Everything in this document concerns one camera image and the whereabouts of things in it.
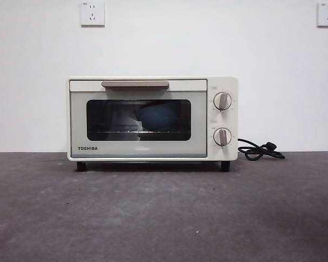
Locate glass oven door with handle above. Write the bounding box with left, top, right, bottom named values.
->
left=68, top=79, right=208, bottom=159

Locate cream Toshiba toaster oven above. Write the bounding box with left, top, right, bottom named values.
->
left=66, top=76, right=239, bottom=173

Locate cream oven knob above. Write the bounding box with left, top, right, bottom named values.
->
left=213, top=92, right=234, bottom=111
left=213, top=127, right=232, bottom=147

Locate metal wire oven rack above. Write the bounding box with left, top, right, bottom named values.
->
left=94, top=129, right=181, bottom=135

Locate blue bowl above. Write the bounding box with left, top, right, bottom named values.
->
left=133, top=105, right=180, bottom=132

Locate black power cable with plug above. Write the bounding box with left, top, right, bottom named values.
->
left=237, top=138, right=286, bottom=161

